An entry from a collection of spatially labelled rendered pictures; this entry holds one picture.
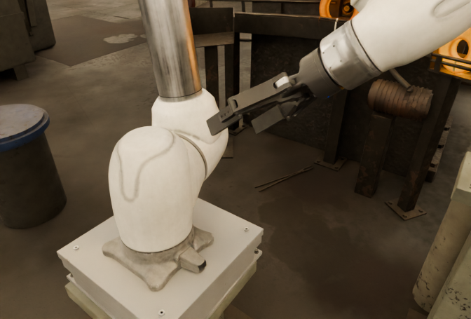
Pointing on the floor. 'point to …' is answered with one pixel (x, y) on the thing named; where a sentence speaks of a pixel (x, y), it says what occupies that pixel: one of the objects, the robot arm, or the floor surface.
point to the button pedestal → (460, 266)
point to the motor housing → (402, 104)
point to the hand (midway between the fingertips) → (237, 125)
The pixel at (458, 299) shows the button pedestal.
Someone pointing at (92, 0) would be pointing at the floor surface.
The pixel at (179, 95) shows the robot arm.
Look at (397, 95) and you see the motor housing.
